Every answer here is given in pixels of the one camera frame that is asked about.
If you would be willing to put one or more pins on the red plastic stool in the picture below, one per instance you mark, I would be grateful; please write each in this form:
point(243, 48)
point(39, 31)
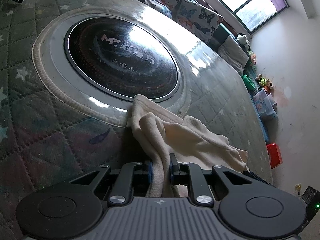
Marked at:
point(274, 155)

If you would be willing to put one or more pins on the panda plush toy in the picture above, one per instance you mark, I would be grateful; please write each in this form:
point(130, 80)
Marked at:
point(243, 41)

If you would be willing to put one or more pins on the blue sectional sofa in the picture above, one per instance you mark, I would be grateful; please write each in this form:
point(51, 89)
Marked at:
point(212, 30)

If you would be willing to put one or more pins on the colourful plush toys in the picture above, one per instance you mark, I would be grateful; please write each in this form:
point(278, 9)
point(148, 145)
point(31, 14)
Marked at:
point(264, 84)

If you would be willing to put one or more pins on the black round induction cooktop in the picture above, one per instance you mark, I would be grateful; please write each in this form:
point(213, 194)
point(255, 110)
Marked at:
point(121, 59)

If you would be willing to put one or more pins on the cream sweatshirt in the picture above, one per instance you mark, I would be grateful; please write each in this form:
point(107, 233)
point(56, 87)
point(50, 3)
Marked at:
point(161, 133)

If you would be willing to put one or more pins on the green plastic bowl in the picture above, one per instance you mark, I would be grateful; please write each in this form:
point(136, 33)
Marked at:
point(248, 82)

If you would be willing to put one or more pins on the clear plastic storage box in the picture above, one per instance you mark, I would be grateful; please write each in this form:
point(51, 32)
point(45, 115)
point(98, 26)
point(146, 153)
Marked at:
point(265, 105)

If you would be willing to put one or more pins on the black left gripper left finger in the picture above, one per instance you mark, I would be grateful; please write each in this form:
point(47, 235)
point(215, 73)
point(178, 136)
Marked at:
point(132, 180)

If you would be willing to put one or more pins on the grey plain cushion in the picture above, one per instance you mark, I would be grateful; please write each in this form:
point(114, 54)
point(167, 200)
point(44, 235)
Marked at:
point(233, 54)

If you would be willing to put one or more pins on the butterfly pillow upright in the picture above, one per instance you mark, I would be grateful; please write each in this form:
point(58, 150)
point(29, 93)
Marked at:
point(197, 19)

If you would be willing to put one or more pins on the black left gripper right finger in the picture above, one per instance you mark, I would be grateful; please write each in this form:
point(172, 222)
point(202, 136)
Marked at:
point(191, 176)

